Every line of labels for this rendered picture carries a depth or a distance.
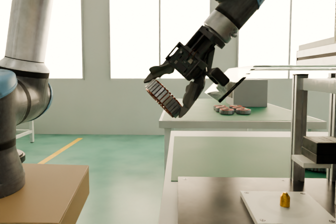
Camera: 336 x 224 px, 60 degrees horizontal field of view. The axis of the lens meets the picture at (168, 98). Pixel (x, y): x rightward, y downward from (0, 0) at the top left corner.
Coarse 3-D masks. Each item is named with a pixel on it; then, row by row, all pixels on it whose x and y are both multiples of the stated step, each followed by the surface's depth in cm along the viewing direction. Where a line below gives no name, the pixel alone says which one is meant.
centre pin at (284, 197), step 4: (284, 192) 60; (280, 196) 60; (284, 196) 59; (288, 196) 59; (280, 200) 60; (284, 200) 59; (288, 200) 59; (280, 204) 60; (284, 204) 59; (288, 204) 59
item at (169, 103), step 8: (152, 80) 72; (152, 88) 70; (160, 88) 69; (152, 96) 77; (160, 96) 69; (168, 96) 69; (160, 104) 78; (168, 104) 69; (176, 104) 70; (168, 112) 70; (176, 112) 71
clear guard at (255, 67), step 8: (224, 72) 69; (232, 72) 58; (240, 72) 50; (248, 72) 46; (232, 80) 50; (240, 80) 46; (208, 88) 69; (216, 88) 58; (224, 88) 50; (232, 88) 46; (216, 96) 50; (224, 96) 46
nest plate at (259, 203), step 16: (240, 192) 67; (256, 192) 66; (272, 192) 66; (288, 192) 66; (304, 192) 66; (256, 208) 58; (272, 208) 58; (288, 208) 58; (304, 208) 58; (320, 208) 58
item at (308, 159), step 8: (304, 136) 61; (312, 136) 61; (320, 136) 61; (328, 136) 61; (304, 144) 61; (312, 144) 57; (320, 144) 55; (328, 144) 55; (304, 152) 61; (312, 152) 57; (320, 152) 56; (328, 152) 56; (296, 160) 59; (304, 160) 58; (312, 160) 57; (320, 160) 55; (328, 160) 55
